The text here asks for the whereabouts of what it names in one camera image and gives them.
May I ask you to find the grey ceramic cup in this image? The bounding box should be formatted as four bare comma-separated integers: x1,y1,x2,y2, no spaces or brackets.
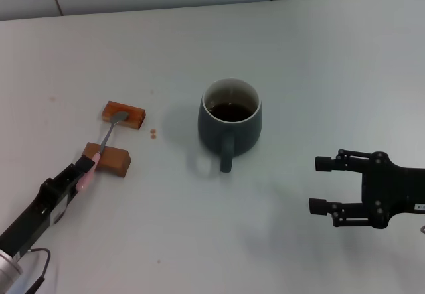
198,78,263,173

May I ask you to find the light brown arched wooden block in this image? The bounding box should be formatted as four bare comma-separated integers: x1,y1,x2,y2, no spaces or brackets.
82,141,132,179

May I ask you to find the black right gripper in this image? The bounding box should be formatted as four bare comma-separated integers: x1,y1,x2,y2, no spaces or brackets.
309,149,425,229

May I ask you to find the reddish brown wooden block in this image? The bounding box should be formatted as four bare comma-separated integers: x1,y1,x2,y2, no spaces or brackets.
100,100,146,131

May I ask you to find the black cable with silver plug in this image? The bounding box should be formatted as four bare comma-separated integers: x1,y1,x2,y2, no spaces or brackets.
18,247,52,294

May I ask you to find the pink handled metal spoon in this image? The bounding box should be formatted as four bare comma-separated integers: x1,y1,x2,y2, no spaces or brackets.
75,110,129,192

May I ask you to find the dark brown coffee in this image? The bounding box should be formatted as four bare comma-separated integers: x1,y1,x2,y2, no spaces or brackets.
208,103,253,122

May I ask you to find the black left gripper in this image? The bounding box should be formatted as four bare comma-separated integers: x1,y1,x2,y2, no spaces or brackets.
0,154,96,258

